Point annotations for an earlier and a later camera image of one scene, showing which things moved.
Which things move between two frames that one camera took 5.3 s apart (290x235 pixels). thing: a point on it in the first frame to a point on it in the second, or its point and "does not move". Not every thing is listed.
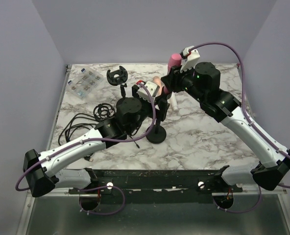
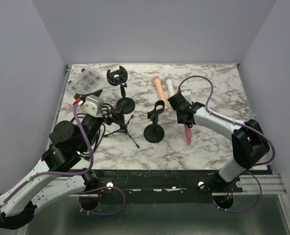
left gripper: [160, 114] to [108, 120]
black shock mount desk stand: [118, 77] does not move
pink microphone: [174, 60] to [188, 131]
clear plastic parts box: [84, 82] does not move
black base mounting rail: [157, 186] does not move
